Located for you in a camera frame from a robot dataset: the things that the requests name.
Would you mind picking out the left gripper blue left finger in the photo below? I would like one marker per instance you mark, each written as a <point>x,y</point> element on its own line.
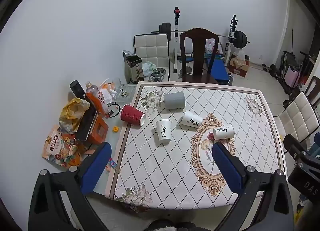
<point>93,166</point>

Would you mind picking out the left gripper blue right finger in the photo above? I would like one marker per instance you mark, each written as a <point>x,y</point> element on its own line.
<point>231,168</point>

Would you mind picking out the white paper cup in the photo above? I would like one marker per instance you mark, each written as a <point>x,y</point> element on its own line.
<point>190,119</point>
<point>164,130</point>
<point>223,132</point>

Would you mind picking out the red paper cup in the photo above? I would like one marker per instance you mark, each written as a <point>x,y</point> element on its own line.
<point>132,115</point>

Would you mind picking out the white paper cup upright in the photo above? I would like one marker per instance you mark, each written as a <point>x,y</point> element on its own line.
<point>164,130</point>

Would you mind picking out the grey cup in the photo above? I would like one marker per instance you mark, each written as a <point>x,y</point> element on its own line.
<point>174,100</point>

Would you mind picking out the snack packet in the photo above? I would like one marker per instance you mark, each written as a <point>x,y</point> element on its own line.
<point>62,148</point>

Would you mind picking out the orange tissue box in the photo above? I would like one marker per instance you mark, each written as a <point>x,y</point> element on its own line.
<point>98,131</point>

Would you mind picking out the black tablet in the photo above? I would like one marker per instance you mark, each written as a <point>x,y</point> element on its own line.
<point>85,124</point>

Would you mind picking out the yellow tape roll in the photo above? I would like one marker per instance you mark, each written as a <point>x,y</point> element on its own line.
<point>115,129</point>

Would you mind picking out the white padded chair right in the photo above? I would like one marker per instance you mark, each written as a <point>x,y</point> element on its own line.
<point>298,119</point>

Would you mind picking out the white padded chair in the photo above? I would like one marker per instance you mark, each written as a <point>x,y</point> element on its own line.
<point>298,119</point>
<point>154,48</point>

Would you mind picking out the yellow plastic bag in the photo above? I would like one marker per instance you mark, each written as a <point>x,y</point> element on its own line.
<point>72,113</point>

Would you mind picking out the floral patterned table mat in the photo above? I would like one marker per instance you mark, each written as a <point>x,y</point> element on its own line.
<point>182,174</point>

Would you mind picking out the black cylinder speaker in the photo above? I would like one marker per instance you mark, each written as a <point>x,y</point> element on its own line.
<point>77,90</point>

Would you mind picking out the orange drink bottle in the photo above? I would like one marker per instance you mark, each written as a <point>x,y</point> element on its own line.
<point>96,97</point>

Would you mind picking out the glass ashtray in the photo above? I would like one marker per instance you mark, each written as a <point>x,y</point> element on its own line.
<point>125,93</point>

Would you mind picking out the pink suitcase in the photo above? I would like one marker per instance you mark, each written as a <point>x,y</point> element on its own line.
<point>292,76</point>

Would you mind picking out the blue weight bench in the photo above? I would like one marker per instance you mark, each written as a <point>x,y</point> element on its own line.
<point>218,71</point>

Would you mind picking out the cardboard box on floor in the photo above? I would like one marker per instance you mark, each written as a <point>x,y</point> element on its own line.
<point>239,66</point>

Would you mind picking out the dark box with label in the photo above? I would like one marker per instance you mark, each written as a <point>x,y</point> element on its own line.
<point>133,67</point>

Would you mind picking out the dark wooden chair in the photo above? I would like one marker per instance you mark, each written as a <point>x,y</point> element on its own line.
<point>198,56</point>

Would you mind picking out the barbell rack with weights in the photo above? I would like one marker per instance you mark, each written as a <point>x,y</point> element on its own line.
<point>235,38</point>

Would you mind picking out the white padded chair back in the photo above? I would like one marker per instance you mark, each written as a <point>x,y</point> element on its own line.
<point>154,48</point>

